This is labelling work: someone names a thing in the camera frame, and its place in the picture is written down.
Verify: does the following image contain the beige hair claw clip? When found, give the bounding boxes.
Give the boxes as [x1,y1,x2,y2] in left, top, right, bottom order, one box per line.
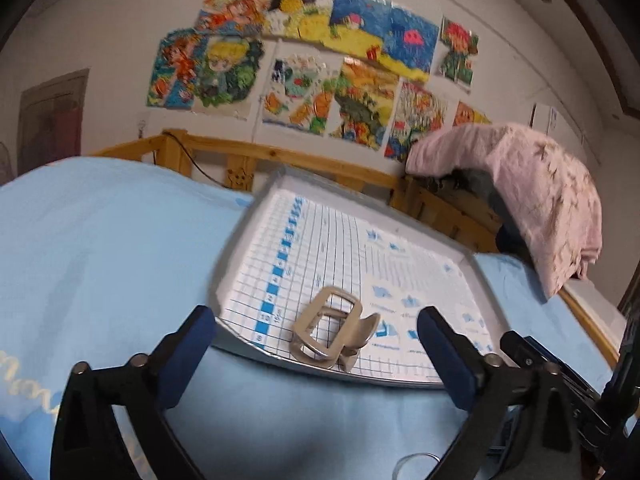
[290,286,381,373]

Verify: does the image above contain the large silver bangle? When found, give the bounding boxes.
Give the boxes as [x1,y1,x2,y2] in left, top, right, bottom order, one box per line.
[392,452,440,480]

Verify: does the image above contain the light blue cartoon bedsheet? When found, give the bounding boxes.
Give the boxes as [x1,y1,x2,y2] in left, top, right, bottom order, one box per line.
[0,155,614,480]

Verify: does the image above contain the pink floral blanket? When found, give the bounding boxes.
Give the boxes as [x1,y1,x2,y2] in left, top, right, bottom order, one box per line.
[406,122,602,298]

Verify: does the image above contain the standing fan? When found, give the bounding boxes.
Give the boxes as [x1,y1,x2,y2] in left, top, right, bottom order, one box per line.
[0,142,15,185]

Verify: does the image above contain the grey shallow cardboard box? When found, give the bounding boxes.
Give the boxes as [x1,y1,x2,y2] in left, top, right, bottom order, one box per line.
[209,167,504,388]

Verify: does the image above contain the brown wooden door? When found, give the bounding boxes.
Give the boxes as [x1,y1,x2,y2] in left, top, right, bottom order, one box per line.
[16,68,89,176]

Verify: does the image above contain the wooden bed frame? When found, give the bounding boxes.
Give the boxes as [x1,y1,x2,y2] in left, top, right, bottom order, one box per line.
[96,130,620,367]

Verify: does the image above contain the colourful wall drawings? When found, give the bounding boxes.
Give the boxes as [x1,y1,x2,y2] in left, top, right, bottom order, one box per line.
[146,0,485,162]

